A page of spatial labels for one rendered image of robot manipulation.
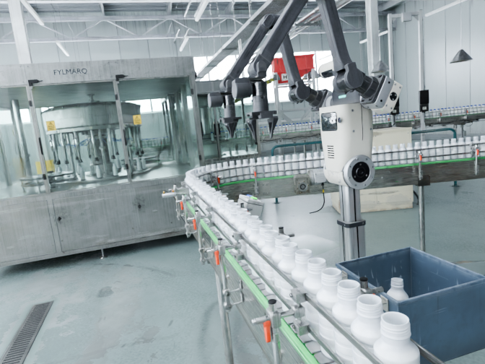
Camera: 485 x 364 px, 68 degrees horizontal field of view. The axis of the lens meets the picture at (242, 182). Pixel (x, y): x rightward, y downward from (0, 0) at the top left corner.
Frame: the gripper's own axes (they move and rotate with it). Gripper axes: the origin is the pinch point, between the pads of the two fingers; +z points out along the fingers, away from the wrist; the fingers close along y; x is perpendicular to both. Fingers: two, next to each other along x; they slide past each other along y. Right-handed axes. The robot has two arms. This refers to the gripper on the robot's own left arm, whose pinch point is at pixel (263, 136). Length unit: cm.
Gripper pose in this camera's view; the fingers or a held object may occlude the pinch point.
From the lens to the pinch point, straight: 135.6
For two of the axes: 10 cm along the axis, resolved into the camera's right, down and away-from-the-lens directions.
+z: 0.8, 9.9, 1.5
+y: 9.6, -1.2, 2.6
